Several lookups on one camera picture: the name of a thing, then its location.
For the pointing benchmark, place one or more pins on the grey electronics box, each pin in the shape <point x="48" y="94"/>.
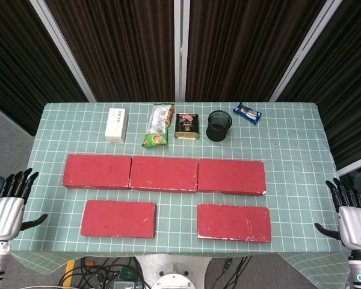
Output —
<point x="123" y="285"/>

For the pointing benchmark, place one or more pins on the green checked tablecloth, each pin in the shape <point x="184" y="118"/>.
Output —
<point x="176" y="213"/>

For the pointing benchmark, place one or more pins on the black gold luncheon meat can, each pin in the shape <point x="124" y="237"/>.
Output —
<point x="186" y="125"/>

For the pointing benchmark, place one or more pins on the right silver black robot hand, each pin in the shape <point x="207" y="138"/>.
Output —
<point x="356" y="225"/>

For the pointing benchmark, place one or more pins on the green circuit board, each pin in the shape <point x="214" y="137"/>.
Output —
<point x="127" y="273"/>

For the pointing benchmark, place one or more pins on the blue cookie packet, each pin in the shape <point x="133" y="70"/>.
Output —
<point x="247" y="113"/>

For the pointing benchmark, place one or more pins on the green white snack packet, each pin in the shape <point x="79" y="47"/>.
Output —
<point x="159" y="123"/>

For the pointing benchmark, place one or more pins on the dark ribbed partition panel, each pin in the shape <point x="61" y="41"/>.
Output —
<point x="12" y="60"/>
<point x="108" y="45"/>
<point x="349" y="75"/>
<point x="243" y="45"/>

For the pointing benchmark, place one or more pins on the black mesh pen holder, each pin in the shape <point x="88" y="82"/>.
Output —
<point x="219" y="129"/>

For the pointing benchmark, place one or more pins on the silver partition post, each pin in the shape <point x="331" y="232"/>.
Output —
<point x="63" y="51"/>
<point x="180" y="51"/>
<point x="304" y="51"/>

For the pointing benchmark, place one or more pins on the yellow floor tape strip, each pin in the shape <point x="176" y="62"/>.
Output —
<point x="68" y="272"/>

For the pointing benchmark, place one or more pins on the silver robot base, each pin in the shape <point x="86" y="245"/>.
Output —
<point x="171" y="268"/>

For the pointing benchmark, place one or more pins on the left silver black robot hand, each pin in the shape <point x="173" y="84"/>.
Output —
<point x="4" y="213"/>

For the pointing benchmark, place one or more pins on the white cardboard box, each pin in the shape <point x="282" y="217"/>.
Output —
<point x="116" y="125"/>

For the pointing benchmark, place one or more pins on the red rectangular brick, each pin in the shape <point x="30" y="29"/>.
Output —
<point x="164" y="173"/>
<point x="234" y="221"/>
<point x="118" y="218"/>
<point x="96" y="171"/>
<point x="231" y="176"/>

